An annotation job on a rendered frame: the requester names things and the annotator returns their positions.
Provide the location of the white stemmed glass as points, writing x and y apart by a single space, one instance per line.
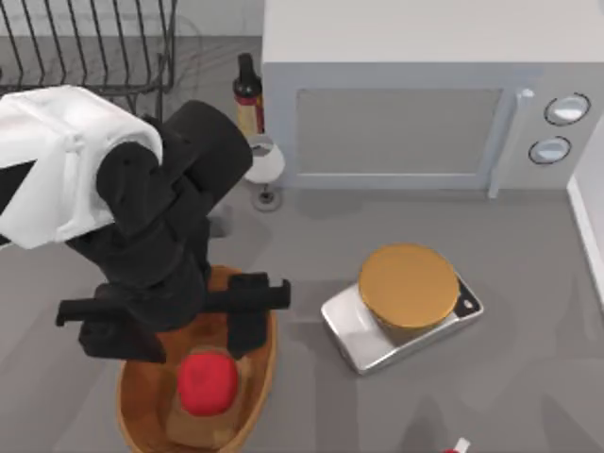
266 162

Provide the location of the pale grey microwave oven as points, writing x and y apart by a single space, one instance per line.
401 42

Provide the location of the silver kitchen scale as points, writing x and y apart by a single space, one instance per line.
377 347

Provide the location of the brown wooden basket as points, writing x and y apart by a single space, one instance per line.
257 373

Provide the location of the red apple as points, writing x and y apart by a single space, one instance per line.
207 384

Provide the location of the dark bottle with yellow label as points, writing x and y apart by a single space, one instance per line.
247 94

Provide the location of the round microwave knob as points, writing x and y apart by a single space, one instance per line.
566 108
549 151

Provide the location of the microwave door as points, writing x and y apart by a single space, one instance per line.
396 137

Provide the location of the red and white bottle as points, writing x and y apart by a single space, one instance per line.
457 446

